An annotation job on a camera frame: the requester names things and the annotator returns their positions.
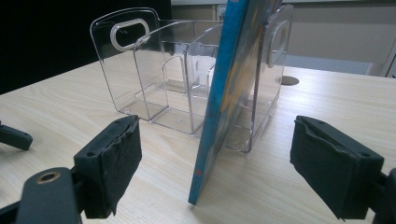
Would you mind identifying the round table cable grommet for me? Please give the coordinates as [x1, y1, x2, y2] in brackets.
[281, 75, 301, 87]

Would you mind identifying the blue picture book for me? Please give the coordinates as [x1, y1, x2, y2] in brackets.
[188, 0, 283, 206]

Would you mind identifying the clear plastic organizer rack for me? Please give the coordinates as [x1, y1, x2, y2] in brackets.
[90, 3, 295, 154]

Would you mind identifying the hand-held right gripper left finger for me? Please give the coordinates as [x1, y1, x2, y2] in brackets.
[73, 115, 143, 219]

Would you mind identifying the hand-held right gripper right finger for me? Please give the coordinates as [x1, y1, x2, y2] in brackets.
[290, 115, 385, 220]

